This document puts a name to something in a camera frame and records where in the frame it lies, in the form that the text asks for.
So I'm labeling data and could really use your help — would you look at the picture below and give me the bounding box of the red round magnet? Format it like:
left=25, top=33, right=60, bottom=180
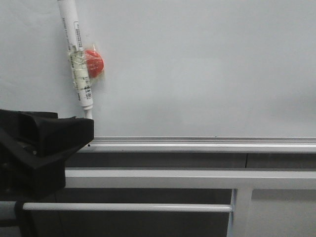
left=84, top=43, right=105, bottom=84

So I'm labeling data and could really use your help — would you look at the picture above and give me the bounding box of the white round crossbar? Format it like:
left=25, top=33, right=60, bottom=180
left=23, top=202, right=233, bottom=213

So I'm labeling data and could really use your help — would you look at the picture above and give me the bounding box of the white metal stand frame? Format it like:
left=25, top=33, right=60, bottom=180
left=66, top=169, right=316, bottom=237

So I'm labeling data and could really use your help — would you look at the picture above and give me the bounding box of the white whiteboard marker pen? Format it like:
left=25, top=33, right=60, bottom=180
left=58, top=0, right=93, bottom=119

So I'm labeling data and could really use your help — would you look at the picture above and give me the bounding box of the large white whiteboard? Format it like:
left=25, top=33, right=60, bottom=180
left=0, top=0, right=316, bottom=138

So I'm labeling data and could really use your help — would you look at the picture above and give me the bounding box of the aluminium whiteboard tray rail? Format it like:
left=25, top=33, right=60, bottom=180
left=79, top=137, right=316, bottom=154

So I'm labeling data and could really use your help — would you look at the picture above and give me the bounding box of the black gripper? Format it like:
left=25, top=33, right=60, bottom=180
left=0, top=110, right=94, bottom=199

